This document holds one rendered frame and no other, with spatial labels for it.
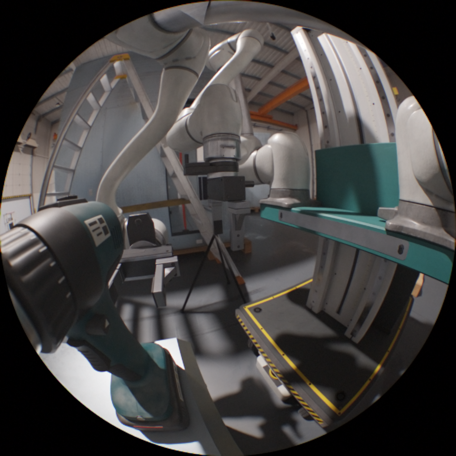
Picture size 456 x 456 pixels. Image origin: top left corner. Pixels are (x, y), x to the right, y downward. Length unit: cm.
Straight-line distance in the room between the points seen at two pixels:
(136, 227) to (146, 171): 164
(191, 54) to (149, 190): 167
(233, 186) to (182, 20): 33
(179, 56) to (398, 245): 61
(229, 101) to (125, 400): 50
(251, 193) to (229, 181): 569
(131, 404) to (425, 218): 45
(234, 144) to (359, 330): 75
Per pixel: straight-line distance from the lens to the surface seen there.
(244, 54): 67
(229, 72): 62
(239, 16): 26
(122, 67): 206
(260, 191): 606
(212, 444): 23
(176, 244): 203
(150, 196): 194
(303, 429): 92
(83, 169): 228
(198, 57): 48
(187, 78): 45
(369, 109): 68
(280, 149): 56
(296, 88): 1033
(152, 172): 195
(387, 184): 52
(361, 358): 75
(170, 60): 47
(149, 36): 38
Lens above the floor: 88
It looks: 14 degrees down
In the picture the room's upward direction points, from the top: 3 degrees counter-clockwise
